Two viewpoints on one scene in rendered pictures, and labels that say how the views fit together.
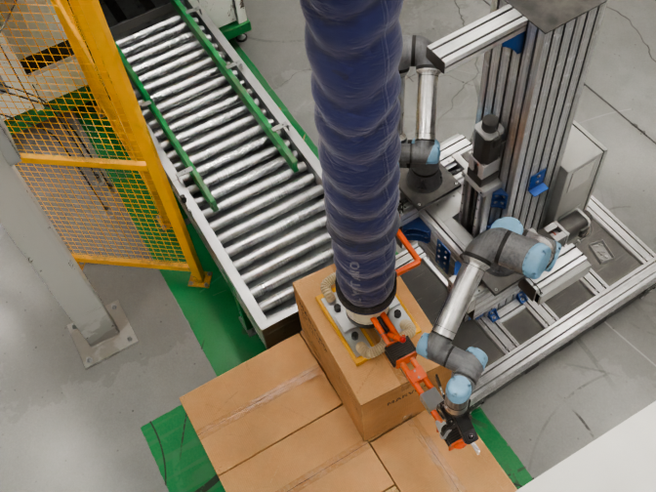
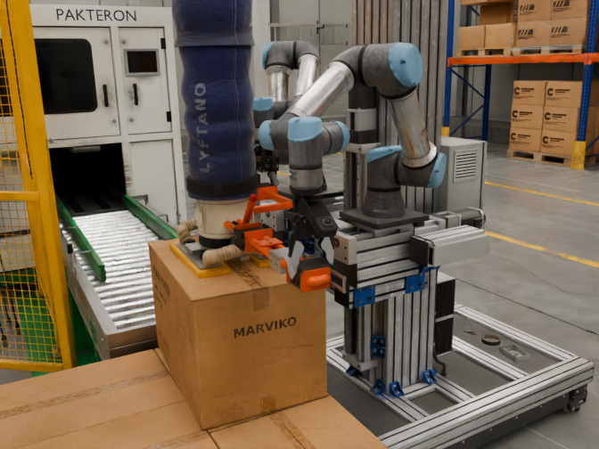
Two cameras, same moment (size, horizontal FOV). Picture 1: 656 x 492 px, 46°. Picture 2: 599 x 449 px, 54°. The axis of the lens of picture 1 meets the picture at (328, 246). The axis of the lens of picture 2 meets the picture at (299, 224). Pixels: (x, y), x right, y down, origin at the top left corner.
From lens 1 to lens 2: 2.17 m
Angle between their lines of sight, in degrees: 41
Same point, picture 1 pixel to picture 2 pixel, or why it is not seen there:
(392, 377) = (242, 284)
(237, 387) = (53, 385)
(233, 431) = (22, 420)
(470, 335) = (368, 409)
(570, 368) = not seen: outside the picture
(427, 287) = not seen: hidden behind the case
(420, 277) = not seen: hidden behind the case
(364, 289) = (212, 138)
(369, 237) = (213, 19)
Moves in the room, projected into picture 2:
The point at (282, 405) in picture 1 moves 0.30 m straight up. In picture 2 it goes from (102, 400) to (92, 311)
